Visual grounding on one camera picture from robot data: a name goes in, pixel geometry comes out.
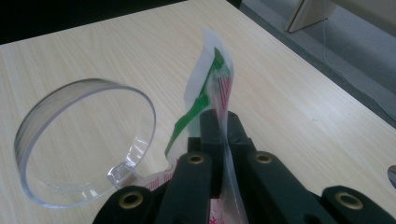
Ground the pink and white sugar bag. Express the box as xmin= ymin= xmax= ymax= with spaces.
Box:
xmin=146 ymin=27 xmax=250 ymax=224

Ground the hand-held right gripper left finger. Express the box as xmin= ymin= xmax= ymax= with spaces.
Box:
xmin=155 ymin=108 xmax=225 ymax=224

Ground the dark curtain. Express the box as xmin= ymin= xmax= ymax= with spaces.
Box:
xmin=0 ymin=0 xmax=190 ymax=47

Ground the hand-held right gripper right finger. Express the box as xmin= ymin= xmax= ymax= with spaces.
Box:
xmin=224 ymin=111 xmax=337 ymax=224

